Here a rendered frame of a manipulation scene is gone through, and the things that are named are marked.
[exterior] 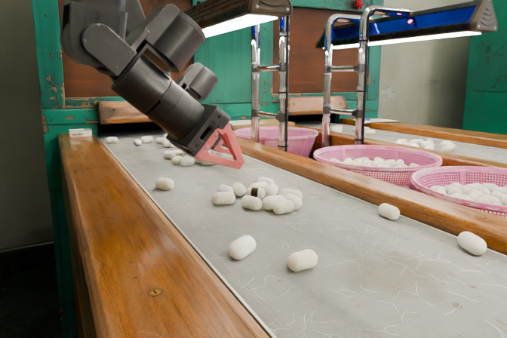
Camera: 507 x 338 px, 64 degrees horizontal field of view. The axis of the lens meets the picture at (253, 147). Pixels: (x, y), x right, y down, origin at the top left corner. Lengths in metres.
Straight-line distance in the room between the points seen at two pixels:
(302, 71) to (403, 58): 1.86
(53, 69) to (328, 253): 1.11
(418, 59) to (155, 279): 3.35
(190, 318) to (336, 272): 0.18
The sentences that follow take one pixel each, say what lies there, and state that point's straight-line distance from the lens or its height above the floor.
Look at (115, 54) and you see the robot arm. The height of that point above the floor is 0.96.
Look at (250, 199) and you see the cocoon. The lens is 0.60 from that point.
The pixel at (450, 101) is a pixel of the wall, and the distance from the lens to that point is 3.98.
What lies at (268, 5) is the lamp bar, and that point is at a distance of 0.72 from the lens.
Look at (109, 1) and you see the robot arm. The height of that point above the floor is 1.02.
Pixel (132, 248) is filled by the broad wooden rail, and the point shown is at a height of 0.76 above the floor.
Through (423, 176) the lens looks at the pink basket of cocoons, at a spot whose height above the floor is 0.76.
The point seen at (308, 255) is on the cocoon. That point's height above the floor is 0.76.
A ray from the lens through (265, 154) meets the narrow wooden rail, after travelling 0.94.
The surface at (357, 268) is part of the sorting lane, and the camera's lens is 0.45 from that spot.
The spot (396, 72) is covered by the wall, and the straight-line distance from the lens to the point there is 3.41.
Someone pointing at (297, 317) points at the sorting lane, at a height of 0.74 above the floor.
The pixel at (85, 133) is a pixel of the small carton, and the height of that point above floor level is 0.78.
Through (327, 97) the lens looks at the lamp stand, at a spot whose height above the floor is 0.88.
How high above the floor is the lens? 0.93
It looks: 10 degrees down
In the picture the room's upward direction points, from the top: straight up
